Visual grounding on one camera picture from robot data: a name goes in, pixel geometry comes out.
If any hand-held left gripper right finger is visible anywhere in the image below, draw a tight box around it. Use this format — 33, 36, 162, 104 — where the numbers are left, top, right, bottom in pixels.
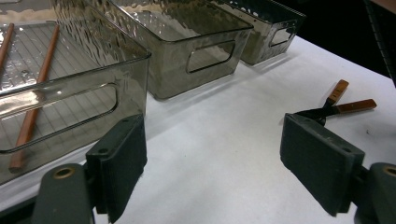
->
279, 112, 366, 217

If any smoky clear plastic bin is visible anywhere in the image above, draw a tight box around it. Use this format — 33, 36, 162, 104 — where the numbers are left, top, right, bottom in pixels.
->
214, 0, 307, 66
0, 0, 152, 187
83, 0, 254, 101

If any brown wooden chopstick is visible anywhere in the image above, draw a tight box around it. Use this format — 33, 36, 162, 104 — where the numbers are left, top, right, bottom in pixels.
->
8, 23, 61, 175
0, 22, 15, 70

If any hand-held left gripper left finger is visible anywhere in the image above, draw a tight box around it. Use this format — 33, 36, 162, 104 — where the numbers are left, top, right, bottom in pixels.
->
85, 113, 149, 224

